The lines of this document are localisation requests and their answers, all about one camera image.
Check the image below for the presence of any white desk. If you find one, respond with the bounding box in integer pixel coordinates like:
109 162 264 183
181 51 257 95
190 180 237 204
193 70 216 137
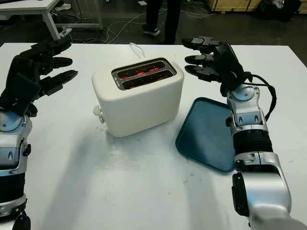
0 0 104 41

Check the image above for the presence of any dark blue plastic tray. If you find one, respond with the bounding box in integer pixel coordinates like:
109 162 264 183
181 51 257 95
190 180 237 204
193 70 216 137
174 96 237 173

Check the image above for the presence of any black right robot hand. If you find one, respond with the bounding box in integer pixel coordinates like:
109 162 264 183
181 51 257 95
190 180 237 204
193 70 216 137
181 36 253 97

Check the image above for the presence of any black bag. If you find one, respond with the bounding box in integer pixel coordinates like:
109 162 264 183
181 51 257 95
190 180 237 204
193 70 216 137
254 0 303 22

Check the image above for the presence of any white power strip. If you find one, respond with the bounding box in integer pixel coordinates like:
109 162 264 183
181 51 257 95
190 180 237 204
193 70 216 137
59 27 72 38

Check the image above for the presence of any wooden crate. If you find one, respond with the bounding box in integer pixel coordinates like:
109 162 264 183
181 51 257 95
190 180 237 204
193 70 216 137
207 0 261 12

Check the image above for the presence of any person in black trousers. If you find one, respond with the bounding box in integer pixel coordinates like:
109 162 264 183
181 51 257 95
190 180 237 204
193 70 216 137
143 0 182 44

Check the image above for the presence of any white floor cable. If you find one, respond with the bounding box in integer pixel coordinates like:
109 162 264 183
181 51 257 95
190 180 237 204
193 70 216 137
181 4 216 19
103 13 147 44

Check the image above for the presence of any white sneaker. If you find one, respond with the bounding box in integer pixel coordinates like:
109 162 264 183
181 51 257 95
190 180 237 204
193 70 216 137
54 0 72 11

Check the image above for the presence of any cream white two-slot toaster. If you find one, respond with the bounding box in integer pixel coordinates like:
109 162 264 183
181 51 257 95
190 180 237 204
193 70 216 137
91 57 185 138

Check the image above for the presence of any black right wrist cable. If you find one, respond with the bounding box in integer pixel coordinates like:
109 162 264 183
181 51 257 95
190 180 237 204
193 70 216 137
242 71 278 118

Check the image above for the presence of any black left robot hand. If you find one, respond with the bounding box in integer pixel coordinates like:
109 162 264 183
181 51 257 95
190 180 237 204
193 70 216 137
4 35 79 96

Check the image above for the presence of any white toaster power cord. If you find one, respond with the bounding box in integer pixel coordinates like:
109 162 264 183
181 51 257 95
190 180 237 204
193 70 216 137
129 42 146 58

